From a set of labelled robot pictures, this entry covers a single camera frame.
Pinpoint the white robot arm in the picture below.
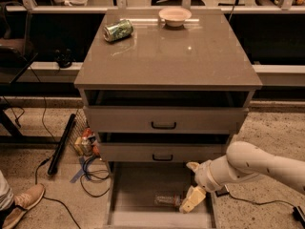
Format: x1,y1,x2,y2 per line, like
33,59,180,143
179,141,305,214

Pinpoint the tan shoe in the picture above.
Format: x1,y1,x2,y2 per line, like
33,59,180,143
0,184,45,229

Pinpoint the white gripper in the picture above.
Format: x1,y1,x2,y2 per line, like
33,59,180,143
179,160,222,214

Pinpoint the grey trouser leg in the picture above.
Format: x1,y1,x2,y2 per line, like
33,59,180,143
0,171,14,211

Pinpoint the dark office chair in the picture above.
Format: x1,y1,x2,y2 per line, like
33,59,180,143
0,1,38,85

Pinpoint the black floor pedal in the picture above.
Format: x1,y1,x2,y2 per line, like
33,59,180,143
215,185,230,197

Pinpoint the bottom open grey drawer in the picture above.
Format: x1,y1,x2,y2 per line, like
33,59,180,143
104,162,216,229

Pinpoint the black round object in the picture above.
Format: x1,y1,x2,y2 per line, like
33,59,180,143
54,49,73,69

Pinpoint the black power adapter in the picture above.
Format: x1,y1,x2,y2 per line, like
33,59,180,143
293,206,305,228

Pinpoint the top grey drawer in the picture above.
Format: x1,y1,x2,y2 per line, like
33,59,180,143
84,106,248,134

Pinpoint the white bowl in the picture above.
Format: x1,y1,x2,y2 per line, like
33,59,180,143
159,7,192,27

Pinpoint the pile of snack packages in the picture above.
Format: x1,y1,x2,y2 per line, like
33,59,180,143
73,128,100,156

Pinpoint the middle grey drawer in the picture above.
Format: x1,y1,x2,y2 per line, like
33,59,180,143
98,143,227,162

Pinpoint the grey drawer cabinet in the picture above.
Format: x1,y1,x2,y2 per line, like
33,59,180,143
73,7,264,229

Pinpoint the crushed green soda can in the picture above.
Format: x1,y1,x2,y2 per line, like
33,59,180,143
103,19,133,42

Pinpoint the clear plastic water bottle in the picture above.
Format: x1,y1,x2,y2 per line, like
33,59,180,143
154,195,182,207

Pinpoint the black bar on floor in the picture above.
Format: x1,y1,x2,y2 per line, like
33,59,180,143
47,114,76,176

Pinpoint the black floor cable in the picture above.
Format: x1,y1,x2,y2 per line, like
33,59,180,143
33,156,112,229

